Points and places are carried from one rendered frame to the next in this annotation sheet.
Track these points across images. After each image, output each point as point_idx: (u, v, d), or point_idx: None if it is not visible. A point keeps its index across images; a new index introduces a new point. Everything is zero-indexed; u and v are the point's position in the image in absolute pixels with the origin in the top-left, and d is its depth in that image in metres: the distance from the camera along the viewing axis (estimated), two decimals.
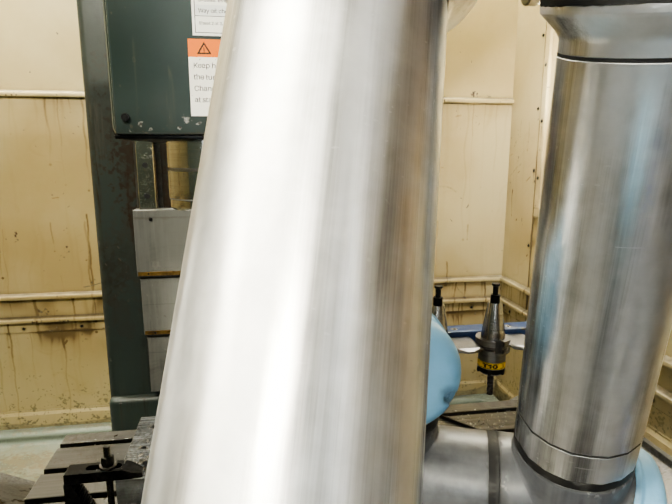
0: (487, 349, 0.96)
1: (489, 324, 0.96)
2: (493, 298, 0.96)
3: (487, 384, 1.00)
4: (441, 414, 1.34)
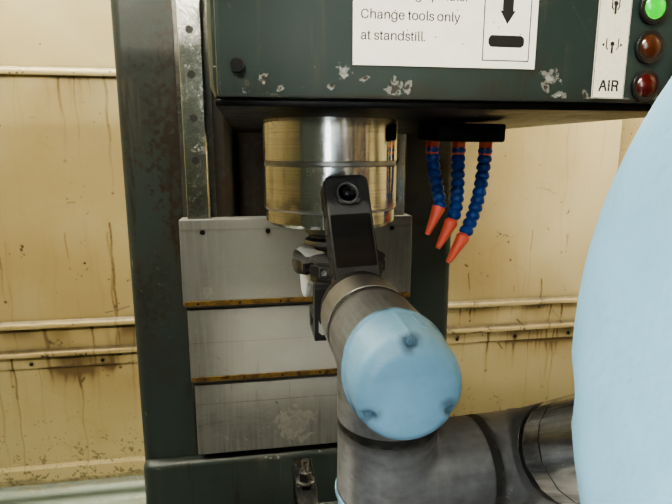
0: None
1: None
2: None
3: None
4: None
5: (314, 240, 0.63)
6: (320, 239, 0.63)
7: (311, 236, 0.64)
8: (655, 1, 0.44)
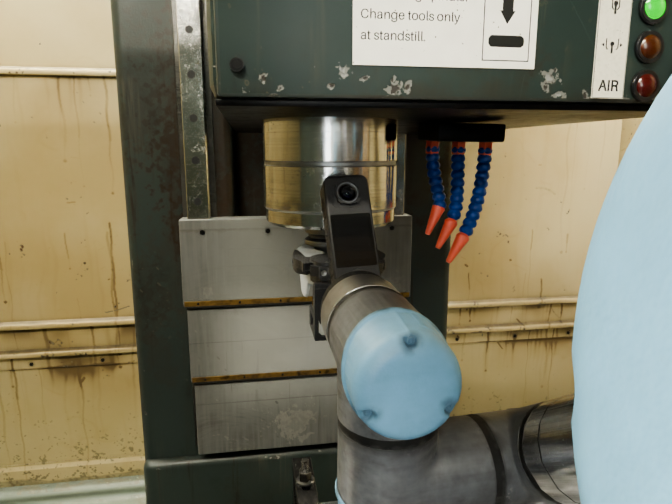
0: None
1: None
2: None
3: None
4: None
5: (314, 240, 0.63)
6: (320, 239, 0.63)
7: (311, 236, 0.64)
8: (655, 1, 0.44)
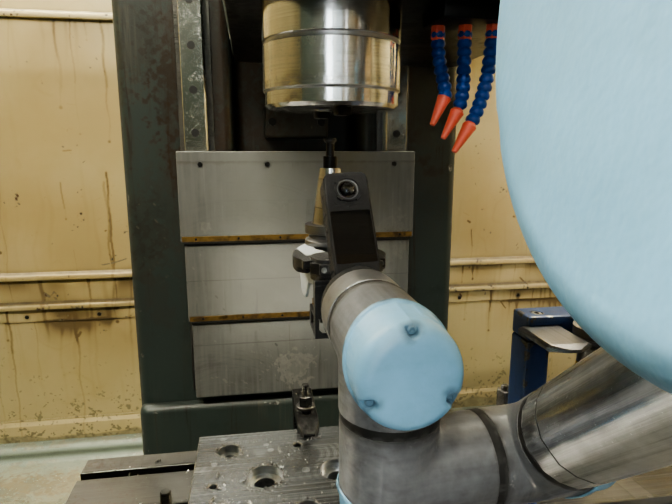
0: None
1: None
2: None
3: None
4: None
5: (314, 241, 0.63)
6: (320, 240, 0.63)
7: (311, 237, 0.64)
8: None
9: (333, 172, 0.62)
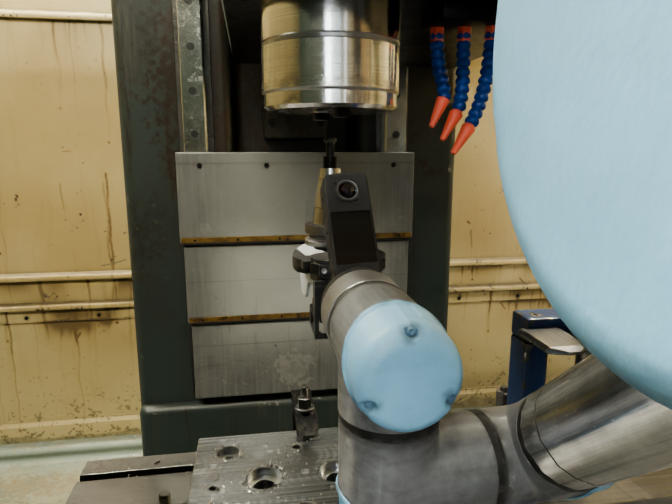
0: None
1: None
2: None
3: None
4: None
5: (314, 241, 0.63)
6: (320, 240, 0.63)
7: (311, 237, 0.64)
8: None
9: (333, 172, 0.62)
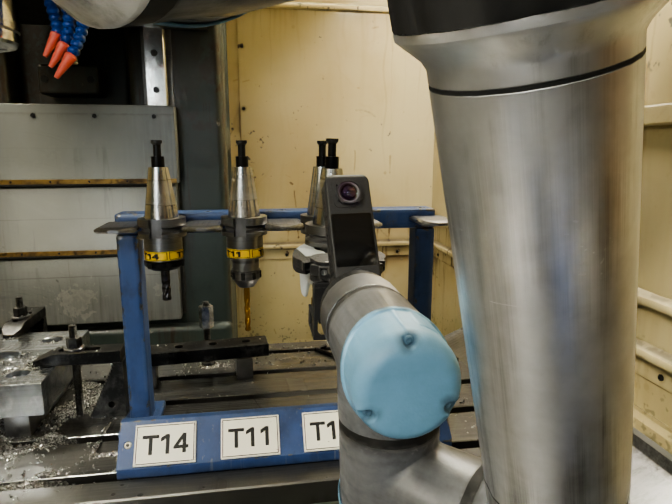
0: None
1: (313, 195, 0.73)
2: (318, 160, 0.73)
3: None
4: (321, 349, 1.10)
5: (314, 241, 0.63)
6: (320, 240, 0.63)
7: (311, 237, 0.64)
8: None
9: (334, 172, 0.62)
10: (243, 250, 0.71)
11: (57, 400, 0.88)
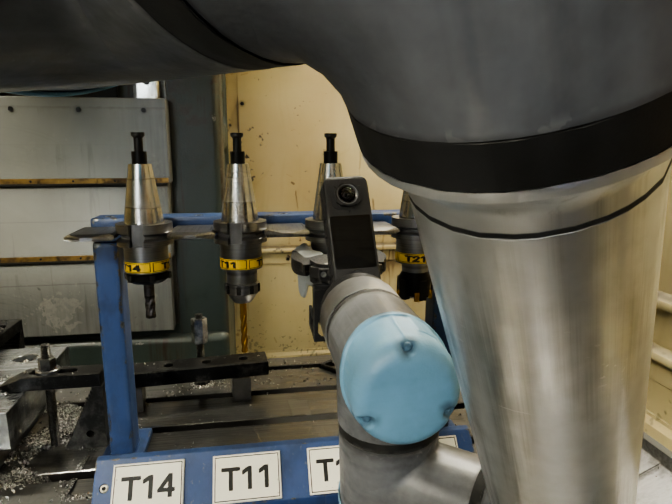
0: (317, 234, 0.63)
1: (320, 196, 0.63)
2: (326, 156, 0.63)
3: None
4: (326, 365, 1.00)
5: (403, 233, 0.65)
6: (409, 232, 0.64)
7: (399, 230, 0.65)
8: None
9: None
10: (239, 260, 0.61)
11: (30, 427, 0.78)
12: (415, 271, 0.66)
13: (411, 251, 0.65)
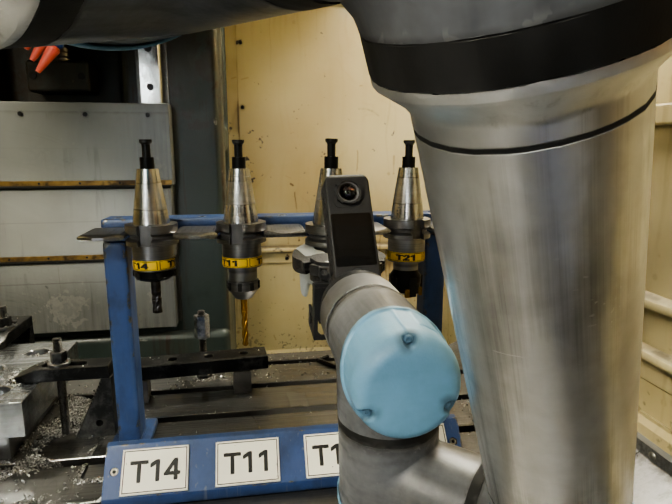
0: (317, 239, 0.63)
1: (320, 201, 0.63)
2: (326, 161, 0.63)
3: None
4: (323, 360, 1.04)
5: (394, 233, 0.69)
6: (400, 233, 0.69)
7: (390, 230, 0.70)
8: None
9: (412, 171, 0.68)
10: (240, 259, 0.66)
11: (42, 417, 0.83)
12: (405, 269, 0.70)
13: (401, 250, 0.69)
